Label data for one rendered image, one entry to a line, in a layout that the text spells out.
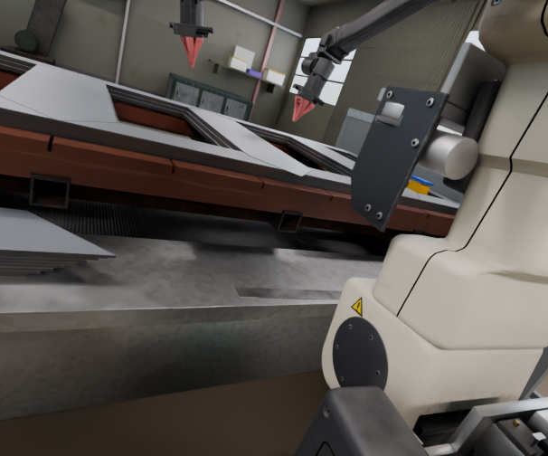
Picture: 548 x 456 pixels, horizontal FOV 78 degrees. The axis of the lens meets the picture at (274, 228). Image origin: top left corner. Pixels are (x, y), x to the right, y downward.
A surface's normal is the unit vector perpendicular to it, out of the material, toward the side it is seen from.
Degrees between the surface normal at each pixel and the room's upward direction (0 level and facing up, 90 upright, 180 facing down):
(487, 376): 82
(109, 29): 90
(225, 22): 90
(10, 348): 90
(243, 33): 90
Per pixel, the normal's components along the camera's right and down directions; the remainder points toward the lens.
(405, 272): -0.89, -0.15
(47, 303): 0.31, -0.88
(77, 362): 0.43, 0.46
